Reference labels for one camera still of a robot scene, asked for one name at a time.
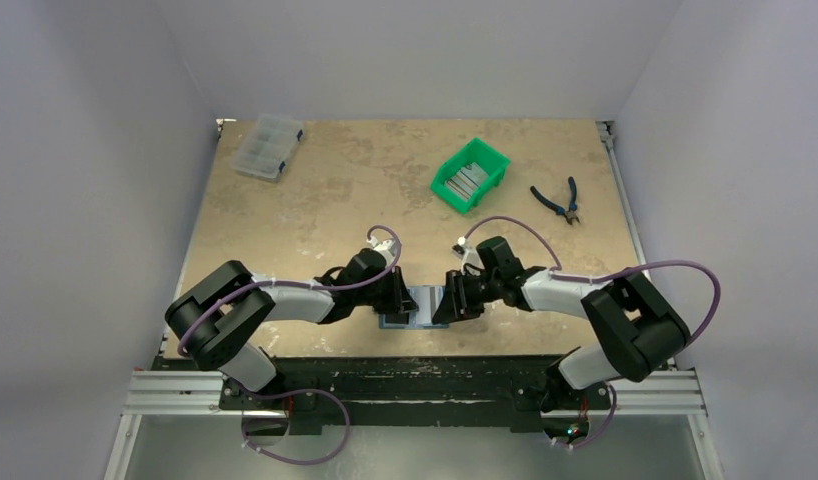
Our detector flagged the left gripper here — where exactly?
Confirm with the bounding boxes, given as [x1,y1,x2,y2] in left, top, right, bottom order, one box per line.
[354,265,416,314]

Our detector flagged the blue card holder wallet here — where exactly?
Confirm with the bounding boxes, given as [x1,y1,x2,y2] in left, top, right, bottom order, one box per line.
[379,285,448,330]

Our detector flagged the stack of credit cards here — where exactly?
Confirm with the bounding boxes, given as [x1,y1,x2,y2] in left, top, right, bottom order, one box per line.
[444,162,489,202]

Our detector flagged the green plastic bin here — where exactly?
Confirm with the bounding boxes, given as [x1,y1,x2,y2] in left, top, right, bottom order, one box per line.
[430,138,510,214]

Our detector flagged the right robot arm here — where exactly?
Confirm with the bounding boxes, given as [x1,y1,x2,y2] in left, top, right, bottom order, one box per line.
[432,236,691,407]

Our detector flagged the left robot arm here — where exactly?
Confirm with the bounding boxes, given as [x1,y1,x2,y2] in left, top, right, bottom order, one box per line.
[164,248,418,409]

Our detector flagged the clear plastic organizer box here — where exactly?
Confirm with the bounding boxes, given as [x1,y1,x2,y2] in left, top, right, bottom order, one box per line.
[231,114,305,182]

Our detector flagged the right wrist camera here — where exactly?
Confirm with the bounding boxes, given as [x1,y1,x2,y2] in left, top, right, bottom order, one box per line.
[452,236,483,274]

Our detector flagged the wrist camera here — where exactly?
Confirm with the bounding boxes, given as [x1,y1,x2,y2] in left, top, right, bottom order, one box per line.
[367,236,400,264]
[452,236,483,274]

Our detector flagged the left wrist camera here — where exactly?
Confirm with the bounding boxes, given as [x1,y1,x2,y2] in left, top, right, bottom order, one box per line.
[367,236,400,264]

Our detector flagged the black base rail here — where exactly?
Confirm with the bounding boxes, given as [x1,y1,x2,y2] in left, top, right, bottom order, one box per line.
[150,354,669,437]

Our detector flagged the blue handled pliers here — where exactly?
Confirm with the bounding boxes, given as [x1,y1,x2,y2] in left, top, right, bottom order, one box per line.
[530,176,581,225]

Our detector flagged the aluminium frame rail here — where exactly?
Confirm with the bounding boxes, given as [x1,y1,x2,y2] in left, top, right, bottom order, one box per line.
[127,355,706,416]

